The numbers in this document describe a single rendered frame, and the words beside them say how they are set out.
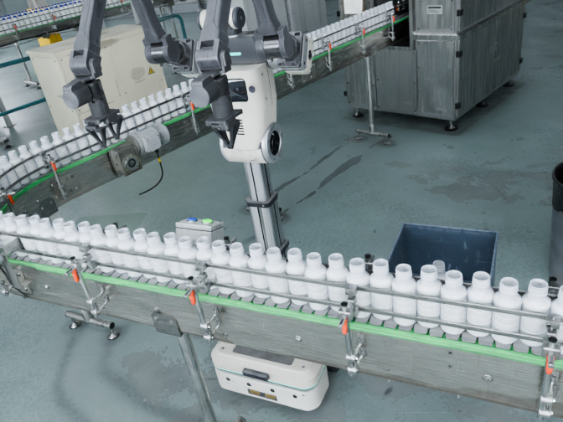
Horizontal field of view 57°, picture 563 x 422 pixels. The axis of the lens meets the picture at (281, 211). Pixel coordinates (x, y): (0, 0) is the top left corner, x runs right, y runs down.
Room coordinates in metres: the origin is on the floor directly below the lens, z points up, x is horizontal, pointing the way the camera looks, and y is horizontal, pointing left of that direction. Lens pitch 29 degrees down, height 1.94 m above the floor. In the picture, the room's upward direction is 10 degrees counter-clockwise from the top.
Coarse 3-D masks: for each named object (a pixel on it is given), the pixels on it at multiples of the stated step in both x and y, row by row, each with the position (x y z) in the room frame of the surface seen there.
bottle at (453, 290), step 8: (448, 272) 0.95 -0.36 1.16; (456, 272) 0.95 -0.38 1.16; (448, 280) 0.93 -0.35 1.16; (456, 280) 0.92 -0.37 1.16; (448, 288) 0.93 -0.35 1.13; (456, 288) 0.92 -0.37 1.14; (464, 288) 0.93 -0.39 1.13; (448, 296) 0.91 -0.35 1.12; (456, 296) 0.91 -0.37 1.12; (464, 296) 0.91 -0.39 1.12; (448, 312) 0.91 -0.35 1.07; (456, 312) 0.91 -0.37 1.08; (464, 312) 0.91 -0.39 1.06; (448, 320) 0.91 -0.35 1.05; (456, 320) 0.91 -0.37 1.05; (464, 320) 0.91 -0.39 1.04; (448, 328) 0.91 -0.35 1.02; (456, 328) 0.91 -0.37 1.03
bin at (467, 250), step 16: (416, 224) 1.50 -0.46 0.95; (400, 240) 1.46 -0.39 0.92; (416, 240) 1.50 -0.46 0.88; (432, 240) 1.47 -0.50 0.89; (448, 240) 1.44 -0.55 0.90; (464, 240) 1.42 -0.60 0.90; (480, 240) 1.40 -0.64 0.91; (496, 240) 1.33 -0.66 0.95; (400, 256) 1.46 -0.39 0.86; (416, 256) 1.50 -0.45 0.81; (432, 256) 1.47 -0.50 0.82; (448, 256) 1.44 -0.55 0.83; (464, 256) 1.42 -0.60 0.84; (480, 256) 1.39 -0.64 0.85; (416, 272) 1.50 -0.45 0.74; (464, 272) 1.42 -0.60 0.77
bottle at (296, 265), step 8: (296, 248) 1.15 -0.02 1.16; (288, 256) 1.13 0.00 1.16; (296, 256) 1.12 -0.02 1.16; (288, 264) 1.14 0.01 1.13; (296, 264) 1.12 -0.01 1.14; (304, 264) 1.13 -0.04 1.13; (288, 272) 1.12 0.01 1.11; (296, 272) 1.11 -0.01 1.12; (288, 280) 1.13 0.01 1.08; (296, 280) 1.11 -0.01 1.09; (296, 288) 1.11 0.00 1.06; (304, 288) 1.11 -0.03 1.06; (304, 296) 1.11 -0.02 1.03; (296, 304) 1.12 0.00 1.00; (304, 304) 1.11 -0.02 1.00
